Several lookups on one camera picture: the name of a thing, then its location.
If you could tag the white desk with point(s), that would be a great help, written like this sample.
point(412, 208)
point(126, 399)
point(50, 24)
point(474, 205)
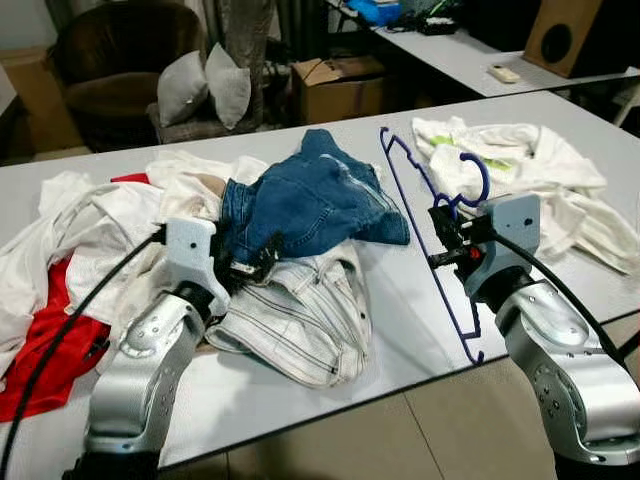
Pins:
point(450, 60)

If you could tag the black device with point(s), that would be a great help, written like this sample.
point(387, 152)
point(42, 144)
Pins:
point(438, 24)

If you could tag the white shirt with green label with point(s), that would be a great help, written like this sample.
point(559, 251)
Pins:
point(540, 170)

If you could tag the blue denim garment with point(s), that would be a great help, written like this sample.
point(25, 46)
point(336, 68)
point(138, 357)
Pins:
point(310, 200)

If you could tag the brown cardboard box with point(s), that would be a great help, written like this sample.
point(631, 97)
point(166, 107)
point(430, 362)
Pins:
point(340, 95)
point(40, 100)

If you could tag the grey cushion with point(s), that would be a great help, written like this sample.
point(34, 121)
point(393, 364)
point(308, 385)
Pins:
point(182, 90)
point(230, 90)

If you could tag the brown armchair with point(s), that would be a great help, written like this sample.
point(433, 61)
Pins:
point(110, 60)

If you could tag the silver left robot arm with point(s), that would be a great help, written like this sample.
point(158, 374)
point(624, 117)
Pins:
point(140, 370)

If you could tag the cream garment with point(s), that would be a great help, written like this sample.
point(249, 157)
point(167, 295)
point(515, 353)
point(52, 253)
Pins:
point(195, 180)

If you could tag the purple plastic hanger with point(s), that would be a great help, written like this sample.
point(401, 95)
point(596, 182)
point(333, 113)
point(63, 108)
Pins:
point(487, 182)

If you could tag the wooden speaker box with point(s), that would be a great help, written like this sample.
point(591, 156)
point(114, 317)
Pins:
point(585, 25)

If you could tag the white crumpled shirt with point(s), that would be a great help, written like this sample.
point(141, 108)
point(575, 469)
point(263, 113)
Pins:
point(90, 220)

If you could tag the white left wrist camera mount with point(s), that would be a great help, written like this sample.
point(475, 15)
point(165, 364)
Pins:
point(190, 250)

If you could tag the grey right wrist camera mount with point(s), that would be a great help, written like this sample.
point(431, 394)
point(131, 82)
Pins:
point(515, 220)

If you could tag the white thin-striped shirt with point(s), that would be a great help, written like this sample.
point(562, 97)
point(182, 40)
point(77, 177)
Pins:
point(300, 320)

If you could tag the blue box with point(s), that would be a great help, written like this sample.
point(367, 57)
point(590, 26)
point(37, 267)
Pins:
point(378, 12)

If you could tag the red garment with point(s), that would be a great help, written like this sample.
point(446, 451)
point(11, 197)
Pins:
point(50, 350)

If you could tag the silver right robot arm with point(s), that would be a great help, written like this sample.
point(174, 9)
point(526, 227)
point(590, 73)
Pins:
point(560, 370)

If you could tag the grey patterned curtain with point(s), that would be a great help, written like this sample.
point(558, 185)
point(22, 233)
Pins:
point(245, 30)

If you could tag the white remote control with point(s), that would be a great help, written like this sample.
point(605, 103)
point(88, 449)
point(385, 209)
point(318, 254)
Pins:
point(505, 74)

